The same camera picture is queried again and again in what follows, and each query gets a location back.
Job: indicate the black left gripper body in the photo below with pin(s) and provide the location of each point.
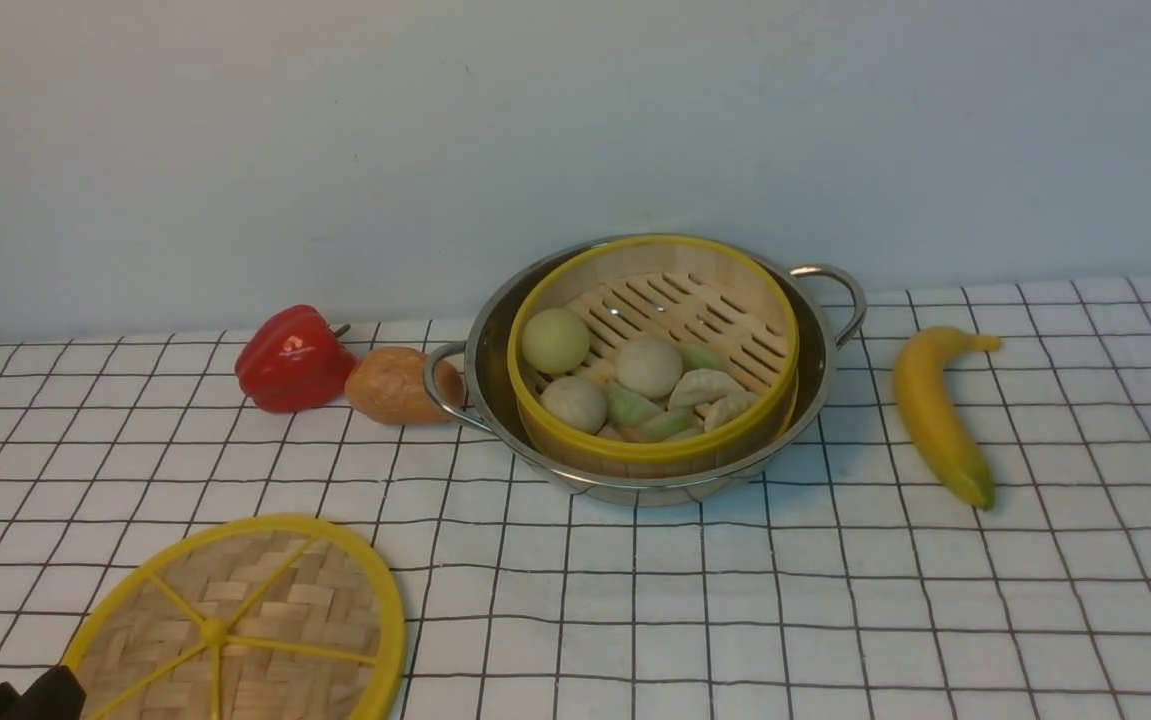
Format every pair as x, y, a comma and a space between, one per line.
56, 694

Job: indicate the bamboo steamer lid yellow rim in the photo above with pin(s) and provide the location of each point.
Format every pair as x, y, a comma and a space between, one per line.
277, 617

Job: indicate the bamboo steamer basket yellow rim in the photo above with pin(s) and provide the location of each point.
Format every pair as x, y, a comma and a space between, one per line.
720, 309

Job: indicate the stainless steel pot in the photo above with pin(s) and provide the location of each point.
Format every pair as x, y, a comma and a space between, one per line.
470, 381

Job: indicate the red bell pepper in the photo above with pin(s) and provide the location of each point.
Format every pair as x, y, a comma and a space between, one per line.
296, 361

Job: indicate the brown potato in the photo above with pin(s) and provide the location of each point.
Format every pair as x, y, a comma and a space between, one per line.
387, 385

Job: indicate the white bun lower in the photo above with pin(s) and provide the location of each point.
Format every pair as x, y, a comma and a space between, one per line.
576, 402

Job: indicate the green round bun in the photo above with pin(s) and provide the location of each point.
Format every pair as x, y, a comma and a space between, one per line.
555, 341

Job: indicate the green dumpling left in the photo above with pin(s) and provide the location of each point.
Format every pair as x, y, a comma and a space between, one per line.
628, 409

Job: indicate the green dumpling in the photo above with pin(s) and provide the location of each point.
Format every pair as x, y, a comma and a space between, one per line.
628, 409
667, 426

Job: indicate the green dumpling lower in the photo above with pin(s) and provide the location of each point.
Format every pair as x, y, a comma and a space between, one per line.
667, 426

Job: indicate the white dumpling upper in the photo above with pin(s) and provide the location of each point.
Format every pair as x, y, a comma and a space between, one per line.
702, 386

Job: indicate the white dumpling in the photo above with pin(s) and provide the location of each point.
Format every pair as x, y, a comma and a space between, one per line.
702, 386
729, 408

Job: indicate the white dumpling right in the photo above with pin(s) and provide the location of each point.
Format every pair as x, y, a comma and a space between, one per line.
729, 408

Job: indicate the white checkered tablecloth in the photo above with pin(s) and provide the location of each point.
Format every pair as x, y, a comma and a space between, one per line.
847, 584

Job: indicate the yellow banana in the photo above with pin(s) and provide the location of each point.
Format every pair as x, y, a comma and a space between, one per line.
928, 412

